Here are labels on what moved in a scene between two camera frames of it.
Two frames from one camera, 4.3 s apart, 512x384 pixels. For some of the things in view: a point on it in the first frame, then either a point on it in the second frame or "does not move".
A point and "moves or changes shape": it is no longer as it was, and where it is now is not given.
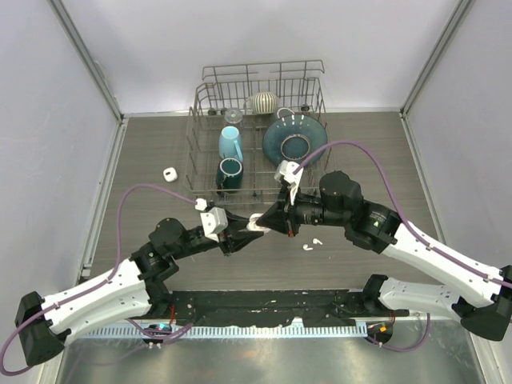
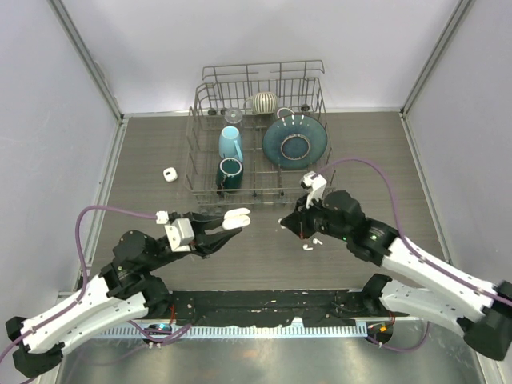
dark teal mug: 229,174 does not move
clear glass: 233,116 does not move
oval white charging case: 252,224 moves or changes shape
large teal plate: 294,138 does not move
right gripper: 275,218 to 299,225
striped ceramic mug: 263,103 does not move
